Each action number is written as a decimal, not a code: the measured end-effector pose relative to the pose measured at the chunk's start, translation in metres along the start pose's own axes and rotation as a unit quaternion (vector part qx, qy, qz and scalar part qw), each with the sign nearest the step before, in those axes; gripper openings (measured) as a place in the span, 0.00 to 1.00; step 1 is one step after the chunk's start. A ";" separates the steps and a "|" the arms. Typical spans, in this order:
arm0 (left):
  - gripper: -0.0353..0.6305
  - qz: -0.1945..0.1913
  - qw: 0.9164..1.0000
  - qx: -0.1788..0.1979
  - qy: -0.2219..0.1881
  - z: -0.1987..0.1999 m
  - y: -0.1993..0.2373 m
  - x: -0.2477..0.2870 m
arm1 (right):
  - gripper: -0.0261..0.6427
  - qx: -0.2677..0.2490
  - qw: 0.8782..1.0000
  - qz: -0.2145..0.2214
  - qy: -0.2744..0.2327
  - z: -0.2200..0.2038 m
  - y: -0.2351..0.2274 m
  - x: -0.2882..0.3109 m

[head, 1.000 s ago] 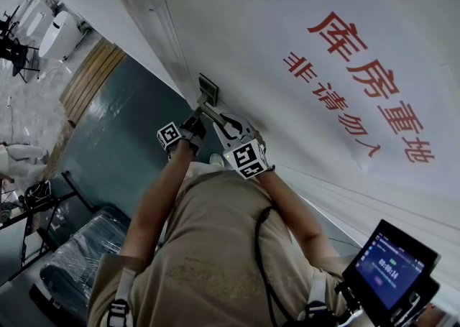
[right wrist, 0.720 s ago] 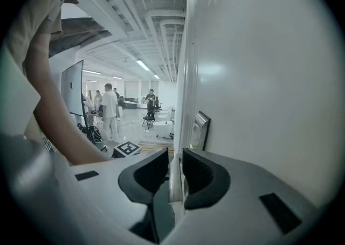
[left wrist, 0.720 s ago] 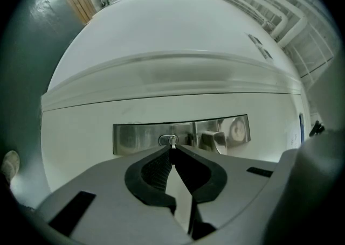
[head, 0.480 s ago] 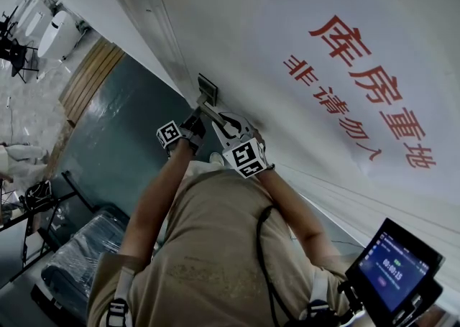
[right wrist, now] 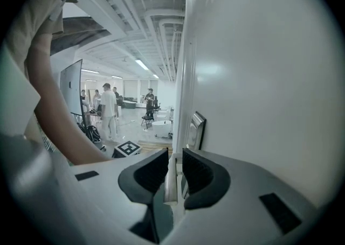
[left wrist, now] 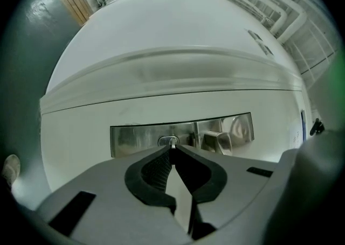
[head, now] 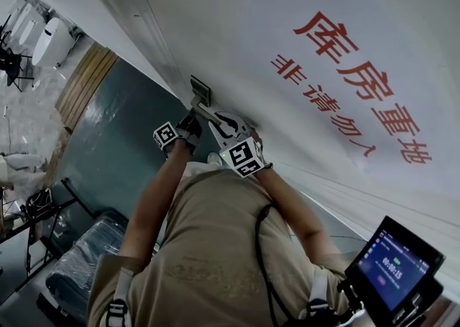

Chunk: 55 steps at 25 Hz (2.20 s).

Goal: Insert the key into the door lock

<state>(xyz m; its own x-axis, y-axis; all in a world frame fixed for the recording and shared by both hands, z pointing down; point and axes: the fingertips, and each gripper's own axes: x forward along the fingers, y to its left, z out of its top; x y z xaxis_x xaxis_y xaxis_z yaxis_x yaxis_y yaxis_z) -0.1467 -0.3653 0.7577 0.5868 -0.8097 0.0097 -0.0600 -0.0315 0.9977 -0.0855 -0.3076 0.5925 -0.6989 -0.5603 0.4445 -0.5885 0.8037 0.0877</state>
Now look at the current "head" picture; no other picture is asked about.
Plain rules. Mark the person's beige clothing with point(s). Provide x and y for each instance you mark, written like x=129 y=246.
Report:
x=208 y=246

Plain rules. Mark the large grey display panel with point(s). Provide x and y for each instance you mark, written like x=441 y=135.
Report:
x=12 y=257

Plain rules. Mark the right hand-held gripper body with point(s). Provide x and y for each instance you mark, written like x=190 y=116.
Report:
x=244 y=156

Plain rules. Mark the plastic-wrapped dark suitcase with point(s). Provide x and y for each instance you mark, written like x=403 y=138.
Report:
x=82 y=261

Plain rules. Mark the person's right hand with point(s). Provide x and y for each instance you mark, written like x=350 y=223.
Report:
x=255 y=133

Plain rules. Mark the black folding chair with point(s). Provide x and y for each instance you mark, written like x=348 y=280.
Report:
x=14 y=67

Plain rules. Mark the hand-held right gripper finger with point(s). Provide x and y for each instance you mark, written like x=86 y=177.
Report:
x=220 y=135
x=237 y=126

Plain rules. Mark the person's left forearm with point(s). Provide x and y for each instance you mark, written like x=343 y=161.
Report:
x=154 y=203

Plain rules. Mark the black chest-mounted monitor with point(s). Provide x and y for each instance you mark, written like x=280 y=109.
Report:
x=391 y=264

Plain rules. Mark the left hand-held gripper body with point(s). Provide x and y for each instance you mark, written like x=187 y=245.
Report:
x=165 y=136

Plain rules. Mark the white paper sign red characters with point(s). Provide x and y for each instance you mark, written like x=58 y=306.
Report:
x=359 y=85

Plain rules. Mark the black metal stand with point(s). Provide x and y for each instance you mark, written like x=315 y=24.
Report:
x=77 y=198

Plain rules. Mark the white door with red lettering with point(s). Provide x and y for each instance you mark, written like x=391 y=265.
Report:
x=251 y=31

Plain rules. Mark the wooden slat threshold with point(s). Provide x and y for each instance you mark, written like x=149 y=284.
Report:
x=86 y=85

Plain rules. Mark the white bathtub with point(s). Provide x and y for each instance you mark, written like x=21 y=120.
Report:
x=27 y=25
x=46 y=41

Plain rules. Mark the black bag with white lines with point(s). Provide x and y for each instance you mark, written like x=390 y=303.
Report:
x=37 y=207

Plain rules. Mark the person's left white shoe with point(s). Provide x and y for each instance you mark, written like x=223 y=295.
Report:
x=215 y=158

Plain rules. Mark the person's right forearm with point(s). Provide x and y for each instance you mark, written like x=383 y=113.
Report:
x=294 y=210

